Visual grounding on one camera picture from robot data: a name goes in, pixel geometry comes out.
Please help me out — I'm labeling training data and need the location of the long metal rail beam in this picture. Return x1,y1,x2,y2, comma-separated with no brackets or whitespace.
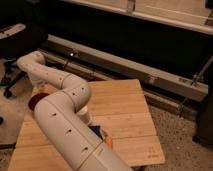
41,35,209,102

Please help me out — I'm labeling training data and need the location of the orange carrot toy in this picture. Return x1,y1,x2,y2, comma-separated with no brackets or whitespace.
104,136,113,148

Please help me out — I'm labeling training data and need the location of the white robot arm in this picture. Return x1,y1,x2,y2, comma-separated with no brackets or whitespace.
17,51,133,171

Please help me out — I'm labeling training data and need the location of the black office chair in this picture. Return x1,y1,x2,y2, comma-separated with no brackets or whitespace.
0,23,47,98

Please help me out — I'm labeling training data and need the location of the blue block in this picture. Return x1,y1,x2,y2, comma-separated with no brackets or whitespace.
88,125,103,140

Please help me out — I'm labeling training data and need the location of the orange ceramic bowl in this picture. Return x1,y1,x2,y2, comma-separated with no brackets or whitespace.
28,93,48,110

